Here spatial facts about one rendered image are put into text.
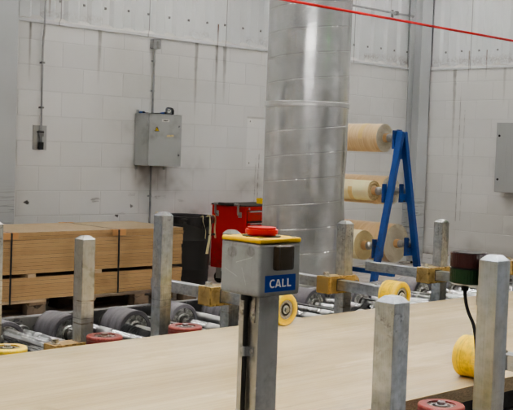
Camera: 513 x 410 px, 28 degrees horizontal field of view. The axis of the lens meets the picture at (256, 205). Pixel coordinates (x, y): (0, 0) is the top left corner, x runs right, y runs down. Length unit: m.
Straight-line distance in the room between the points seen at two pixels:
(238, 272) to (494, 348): 0.55
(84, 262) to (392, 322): 1.11
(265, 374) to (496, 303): 0.50
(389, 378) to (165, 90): 8.87
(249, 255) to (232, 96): 9.58
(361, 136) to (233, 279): 7.78
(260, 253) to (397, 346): 0.32
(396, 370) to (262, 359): 0.27
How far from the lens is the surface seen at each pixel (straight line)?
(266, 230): 1.23
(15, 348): 2.15
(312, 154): 5.69
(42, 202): 9.44
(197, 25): 10.51
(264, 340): 1.25
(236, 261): 1.23
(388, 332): 1.44
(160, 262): 2.53
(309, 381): 1.93
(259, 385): 1.26
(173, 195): 10.30
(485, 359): 1.66
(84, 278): 2.40
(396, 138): 8.83
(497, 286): 1.63
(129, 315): 2.96
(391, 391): 1.45
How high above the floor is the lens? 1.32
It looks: 3 degrees down
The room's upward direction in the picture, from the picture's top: 2 degrees clockwise
